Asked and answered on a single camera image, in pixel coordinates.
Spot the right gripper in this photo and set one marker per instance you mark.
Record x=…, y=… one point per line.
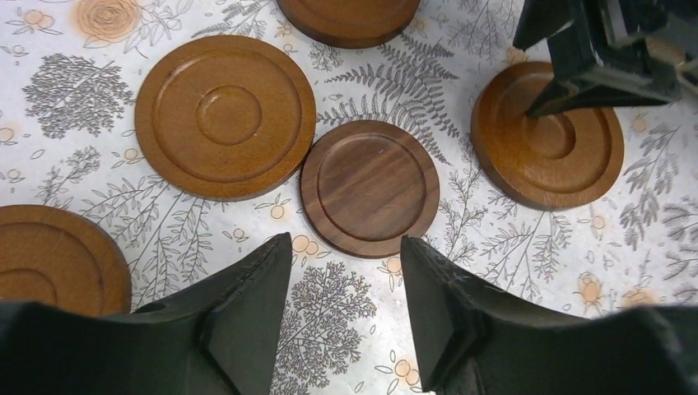
x=610, y=53

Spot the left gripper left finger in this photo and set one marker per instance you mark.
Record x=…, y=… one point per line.
x=217, y=336

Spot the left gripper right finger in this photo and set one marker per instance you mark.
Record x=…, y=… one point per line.
x=472, y=337

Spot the brown wooden coaster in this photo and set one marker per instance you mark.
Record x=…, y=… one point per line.
x=225, y=117
x=551, y=162
x=56, y=257
x=350, y=24

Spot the dark walnut coaster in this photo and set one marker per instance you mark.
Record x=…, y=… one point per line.
x=367, y=184

